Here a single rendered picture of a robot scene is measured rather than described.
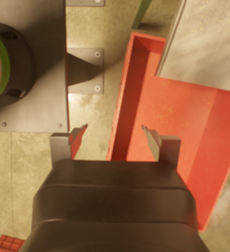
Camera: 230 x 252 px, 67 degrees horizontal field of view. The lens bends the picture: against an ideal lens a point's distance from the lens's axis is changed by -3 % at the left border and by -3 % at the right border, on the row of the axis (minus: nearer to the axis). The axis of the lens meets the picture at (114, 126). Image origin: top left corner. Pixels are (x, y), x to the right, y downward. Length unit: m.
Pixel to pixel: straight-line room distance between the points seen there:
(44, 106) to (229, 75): 0.42
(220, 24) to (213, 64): 0.08
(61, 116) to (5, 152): 1.29
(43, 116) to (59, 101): 0.04
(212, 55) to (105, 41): 0.91
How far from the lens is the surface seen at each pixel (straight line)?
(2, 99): 0.36
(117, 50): 1.27
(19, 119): 0.40
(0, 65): 0.29
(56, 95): 0.36
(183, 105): 0.78
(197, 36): 0.43
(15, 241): 2.11
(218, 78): 0.49
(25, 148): 1.53
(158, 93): 0.74
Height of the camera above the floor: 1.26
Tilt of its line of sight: 74 degrees down
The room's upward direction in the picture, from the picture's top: 179 degrees clockwise
